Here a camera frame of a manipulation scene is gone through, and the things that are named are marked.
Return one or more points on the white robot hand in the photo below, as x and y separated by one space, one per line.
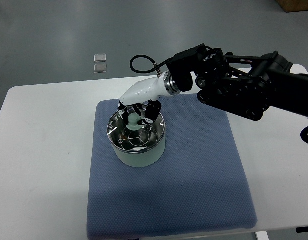
147 90

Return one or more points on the glass lid with green knob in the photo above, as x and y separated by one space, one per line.
133 138

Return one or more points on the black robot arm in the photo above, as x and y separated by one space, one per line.
245 86

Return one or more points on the pale green pot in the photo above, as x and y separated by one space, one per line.
142 159

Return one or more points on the upper metal floor plate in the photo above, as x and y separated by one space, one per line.
100 57

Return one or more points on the blue textured mat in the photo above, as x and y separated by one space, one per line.
197 185

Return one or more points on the brown cardboard box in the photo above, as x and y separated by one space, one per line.
292 6

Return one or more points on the black table control panel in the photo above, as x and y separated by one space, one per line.
302 230

